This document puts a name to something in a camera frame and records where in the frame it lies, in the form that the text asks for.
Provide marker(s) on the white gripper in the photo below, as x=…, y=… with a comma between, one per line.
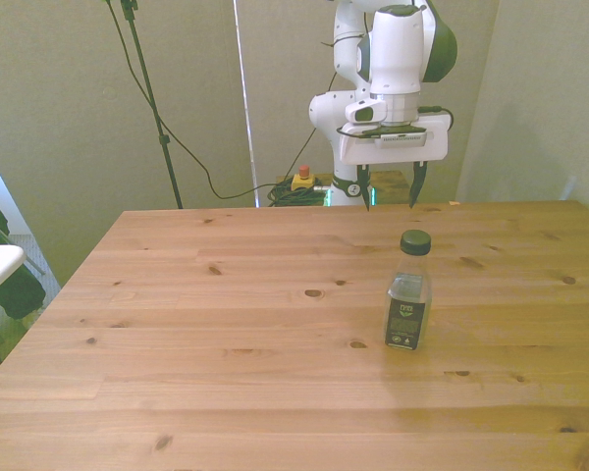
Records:
x=397, y=145

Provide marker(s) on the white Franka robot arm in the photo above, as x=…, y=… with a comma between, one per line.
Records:
x=396, y=54

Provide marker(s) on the clear bottle with black cap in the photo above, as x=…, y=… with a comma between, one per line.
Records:
x=407, y=297

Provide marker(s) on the yellow emergency stop button box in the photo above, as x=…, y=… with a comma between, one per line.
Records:
x=304, y=179

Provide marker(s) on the black camera tripod stand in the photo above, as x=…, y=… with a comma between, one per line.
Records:
x=153, y=103

